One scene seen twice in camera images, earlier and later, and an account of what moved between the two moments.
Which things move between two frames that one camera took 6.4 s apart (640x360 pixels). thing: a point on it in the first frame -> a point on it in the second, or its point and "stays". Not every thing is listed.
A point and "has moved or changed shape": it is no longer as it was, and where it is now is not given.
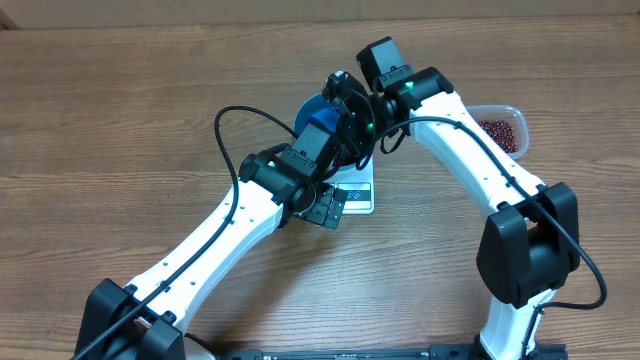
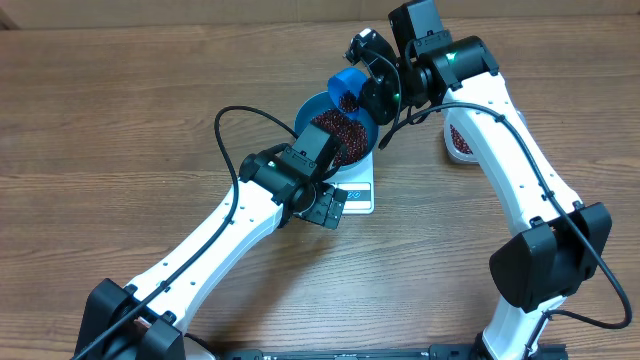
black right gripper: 354,135 -> 379,102
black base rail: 385,353 stays
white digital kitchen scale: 358,185 stays
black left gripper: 329,207 stays
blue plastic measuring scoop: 327,118 has moved or changed shape
